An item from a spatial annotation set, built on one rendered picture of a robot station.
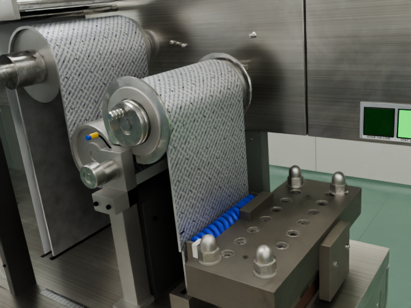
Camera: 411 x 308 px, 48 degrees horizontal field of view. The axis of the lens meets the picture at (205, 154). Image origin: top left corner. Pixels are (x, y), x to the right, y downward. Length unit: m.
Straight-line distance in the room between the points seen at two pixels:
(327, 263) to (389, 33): 0.41
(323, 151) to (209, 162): 2.82
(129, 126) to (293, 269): 0.34
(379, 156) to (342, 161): 0.27
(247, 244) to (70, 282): 0.41
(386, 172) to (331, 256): 2.72
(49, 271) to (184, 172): 0.44
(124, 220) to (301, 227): 0.31
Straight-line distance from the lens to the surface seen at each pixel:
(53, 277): 1.05
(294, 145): 3.70
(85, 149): 0.87
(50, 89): 0.92
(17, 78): 0.88
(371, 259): 1.01
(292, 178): 0.99
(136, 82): 0.73
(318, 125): 0.95
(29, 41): 0.94
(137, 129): 0.72
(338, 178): 0.95
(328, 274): 0.83
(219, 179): 0.86
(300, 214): 0.88
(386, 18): 0.88
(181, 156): 0.76
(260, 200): 0.90
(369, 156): 3.51
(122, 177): 0.77
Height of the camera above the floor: 1.43
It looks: 19 degrees down
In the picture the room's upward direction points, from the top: 5 degrees counter-clockwise
